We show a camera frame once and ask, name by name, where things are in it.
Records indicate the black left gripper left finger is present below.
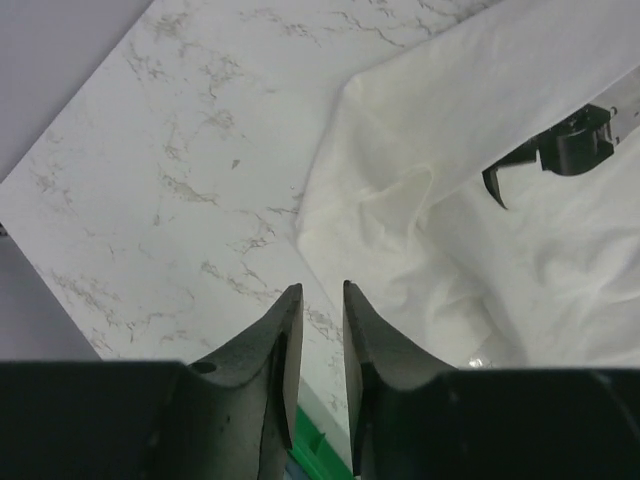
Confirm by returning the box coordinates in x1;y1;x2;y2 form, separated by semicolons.
1;284;303;479

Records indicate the green plastic bin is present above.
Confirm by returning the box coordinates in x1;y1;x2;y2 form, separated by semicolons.
285;406;354;480

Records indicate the white t shirt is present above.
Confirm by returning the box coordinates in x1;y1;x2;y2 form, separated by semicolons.
297;1;639;366

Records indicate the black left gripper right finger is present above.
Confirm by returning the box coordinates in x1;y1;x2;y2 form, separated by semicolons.
343;281;639;479

